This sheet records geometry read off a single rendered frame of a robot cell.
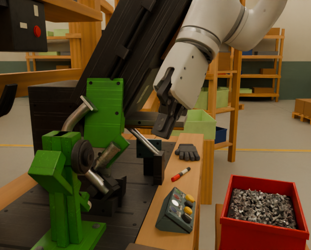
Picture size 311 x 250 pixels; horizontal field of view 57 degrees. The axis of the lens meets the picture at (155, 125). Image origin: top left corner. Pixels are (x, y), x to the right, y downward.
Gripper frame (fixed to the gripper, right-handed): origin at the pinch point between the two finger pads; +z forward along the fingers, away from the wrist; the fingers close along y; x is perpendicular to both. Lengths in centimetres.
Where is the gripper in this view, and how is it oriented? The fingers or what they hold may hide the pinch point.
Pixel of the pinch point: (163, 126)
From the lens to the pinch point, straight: 53.5
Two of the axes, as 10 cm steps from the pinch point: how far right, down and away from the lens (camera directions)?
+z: -3.8, 9.2, -1.2
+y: -4.7, -3.0, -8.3
